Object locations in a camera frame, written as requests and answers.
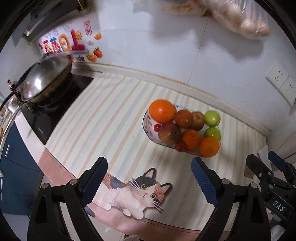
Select floral oval ceramic plate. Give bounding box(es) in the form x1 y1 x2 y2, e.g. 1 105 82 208
141 104 222 157

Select blue kitchen cabinet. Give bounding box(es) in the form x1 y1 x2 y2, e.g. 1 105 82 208
1 124 44 216

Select range hood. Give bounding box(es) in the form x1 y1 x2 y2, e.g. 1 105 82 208
11 0 89 46

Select white wall socket panel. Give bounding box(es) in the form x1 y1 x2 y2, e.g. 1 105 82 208
266 61 295 108

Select dark red-orange tangerine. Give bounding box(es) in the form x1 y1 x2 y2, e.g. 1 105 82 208
175 109 194 128

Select black induction cooktop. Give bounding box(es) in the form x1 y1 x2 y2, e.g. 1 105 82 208
22 73 93 144

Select small orange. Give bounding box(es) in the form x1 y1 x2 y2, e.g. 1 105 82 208
199 136 220 158

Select steel wok with lid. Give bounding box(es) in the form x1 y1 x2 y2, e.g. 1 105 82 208
3 53 72 104

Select green apple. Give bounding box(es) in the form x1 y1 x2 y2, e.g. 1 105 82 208
204 110 221 127
204 127 221 141

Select red-brown apple on plate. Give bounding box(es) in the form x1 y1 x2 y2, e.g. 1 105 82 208
190 111 205 131

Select colourful wall sticker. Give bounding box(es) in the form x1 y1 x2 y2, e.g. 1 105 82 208
38 17 103 63

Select red-brown apple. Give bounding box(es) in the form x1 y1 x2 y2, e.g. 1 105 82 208
158 122 182 145
190 111 205 131

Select large orange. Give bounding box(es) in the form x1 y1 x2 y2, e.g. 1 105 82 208
149 99 177 124

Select plastic bag of eggs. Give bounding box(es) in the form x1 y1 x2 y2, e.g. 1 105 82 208
191 0 270 40

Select red cherry tomato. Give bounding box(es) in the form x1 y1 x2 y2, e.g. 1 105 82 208
154 124 162 133

